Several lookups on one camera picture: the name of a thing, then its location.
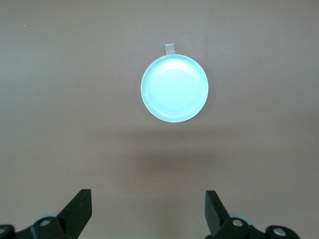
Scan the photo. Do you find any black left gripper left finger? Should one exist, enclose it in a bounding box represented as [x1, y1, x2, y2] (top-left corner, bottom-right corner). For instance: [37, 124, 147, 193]
[14, 189, 93, 239]

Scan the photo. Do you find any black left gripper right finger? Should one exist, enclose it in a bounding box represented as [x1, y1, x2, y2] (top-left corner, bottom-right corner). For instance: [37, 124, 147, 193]
[205, 190, 266, 239]

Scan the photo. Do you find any pale green round plate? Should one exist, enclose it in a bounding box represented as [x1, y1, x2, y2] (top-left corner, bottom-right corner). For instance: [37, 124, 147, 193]
[140, 53, 210, 124]

